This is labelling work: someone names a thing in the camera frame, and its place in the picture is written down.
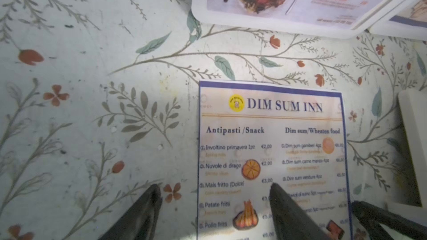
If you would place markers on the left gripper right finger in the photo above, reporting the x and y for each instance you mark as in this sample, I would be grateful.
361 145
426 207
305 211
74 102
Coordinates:
290 221

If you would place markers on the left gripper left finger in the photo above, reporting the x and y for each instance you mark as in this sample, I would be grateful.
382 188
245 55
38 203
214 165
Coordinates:
140 220

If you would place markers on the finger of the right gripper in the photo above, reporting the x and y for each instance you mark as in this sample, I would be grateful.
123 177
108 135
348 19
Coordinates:
372 217

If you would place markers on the Dim Sum menu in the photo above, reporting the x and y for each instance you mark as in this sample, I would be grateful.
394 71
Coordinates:
254 135
415 15

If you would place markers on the white rack panel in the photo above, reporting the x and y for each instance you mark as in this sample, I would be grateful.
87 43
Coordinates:
413 106
200 13
385 27

